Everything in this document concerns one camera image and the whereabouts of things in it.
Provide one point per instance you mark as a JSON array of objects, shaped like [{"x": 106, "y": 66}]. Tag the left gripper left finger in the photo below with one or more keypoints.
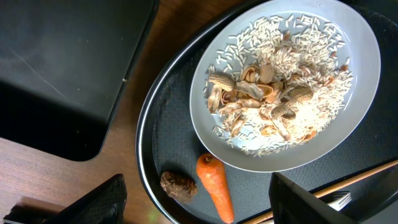
[{"x": 103, "y": 205}]

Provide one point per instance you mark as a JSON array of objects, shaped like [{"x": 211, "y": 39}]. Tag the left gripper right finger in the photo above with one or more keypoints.
[{"x": 292, "y": 204}]

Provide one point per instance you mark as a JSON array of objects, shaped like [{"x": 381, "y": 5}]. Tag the wooden chopstick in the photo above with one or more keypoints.
[{"x": 333, "y": 188}]

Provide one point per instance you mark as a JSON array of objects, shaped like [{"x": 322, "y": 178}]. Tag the white plastic fork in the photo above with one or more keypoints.
[{"x": 340, "y": 202}]

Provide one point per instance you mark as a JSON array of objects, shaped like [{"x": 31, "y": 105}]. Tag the round black serving tray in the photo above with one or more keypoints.
[{"x": 166, "y": 140}]

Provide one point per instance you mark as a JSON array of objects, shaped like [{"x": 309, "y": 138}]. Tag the brown food lump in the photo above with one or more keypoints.
[{"x": 179, "y": 187}]

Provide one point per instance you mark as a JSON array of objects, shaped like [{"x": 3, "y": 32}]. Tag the orange carrot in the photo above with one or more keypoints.
[{"x": 211, "y": 172}]

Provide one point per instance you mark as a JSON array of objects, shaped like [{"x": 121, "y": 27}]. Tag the grey plate with rice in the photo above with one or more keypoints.
[{"x": 284, "y": 83}]

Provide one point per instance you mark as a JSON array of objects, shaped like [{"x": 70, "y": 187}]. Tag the black rectangular tray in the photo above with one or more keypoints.
[{"x": 64, "y": 67}]

